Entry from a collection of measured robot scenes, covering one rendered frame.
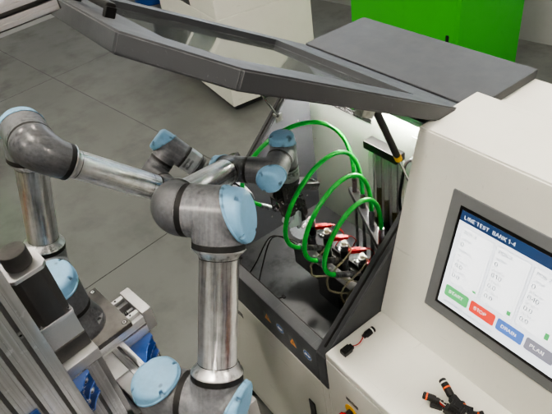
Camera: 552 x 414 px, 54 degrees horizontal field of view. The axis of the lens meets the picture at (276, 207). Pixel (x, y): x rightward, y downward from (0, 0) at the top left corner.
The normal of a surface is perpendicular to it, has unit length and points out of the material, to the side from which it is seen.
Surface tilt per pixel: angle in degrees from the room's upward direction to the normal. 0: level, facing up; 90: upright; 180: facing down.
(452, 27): 90
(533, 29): 90
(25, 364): 90
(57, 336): 90
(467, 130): 0
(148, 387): 8
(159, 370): 8
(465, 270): 76
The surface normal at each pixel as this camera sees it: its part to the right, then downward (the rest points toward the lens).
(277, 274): -0.13, -0.76
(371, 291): 0.60, 0.44
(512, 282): -0.80, 0.27
